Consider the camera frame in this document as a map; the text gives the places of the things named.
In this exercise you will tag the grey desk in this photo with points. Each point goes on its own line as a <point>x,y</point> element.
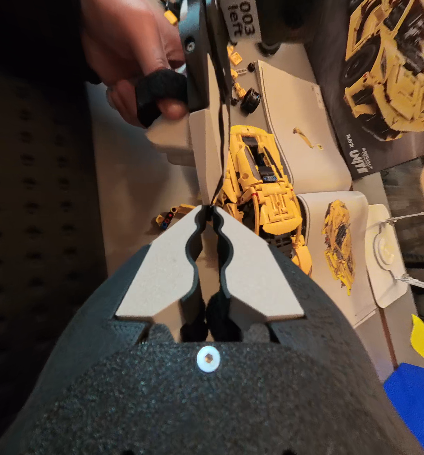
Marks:
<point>133,185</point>

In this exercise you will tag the black toy tyre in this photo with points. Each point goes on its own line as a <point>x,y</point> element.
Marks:
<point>250,100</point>

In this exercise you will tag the blue plastic bin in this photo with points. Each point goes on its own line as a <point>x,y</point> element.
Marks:
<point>414,401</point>

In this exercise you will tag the person's left hand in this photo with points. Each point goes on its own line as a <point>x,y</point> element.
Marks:
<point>126,46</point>

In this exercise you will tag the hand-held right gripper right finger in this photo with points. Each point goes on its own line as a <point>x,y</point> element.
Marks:
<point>261,284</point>

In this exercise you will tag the yellow toy brick car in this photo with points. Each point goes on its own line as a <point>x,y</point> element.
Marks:
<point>265,199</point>

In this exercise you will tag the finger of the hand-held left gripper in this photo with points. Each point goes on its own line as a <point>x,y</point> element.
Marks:
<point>206,153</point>
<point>226,124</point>

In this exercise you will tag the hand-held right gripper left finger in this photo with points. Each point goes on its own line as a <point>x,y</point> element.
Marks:
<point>158,284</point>

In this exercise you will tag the instruction booklet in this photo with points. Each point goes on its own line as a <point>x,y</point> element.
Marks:
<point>297,106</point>

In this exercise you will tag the yellow curved panel piece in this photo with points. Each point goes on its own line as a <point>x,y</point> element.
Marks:
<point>176,211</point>

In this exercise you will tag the toy car set box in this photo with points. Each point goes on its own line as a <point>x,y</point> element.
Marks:
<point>340,106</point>

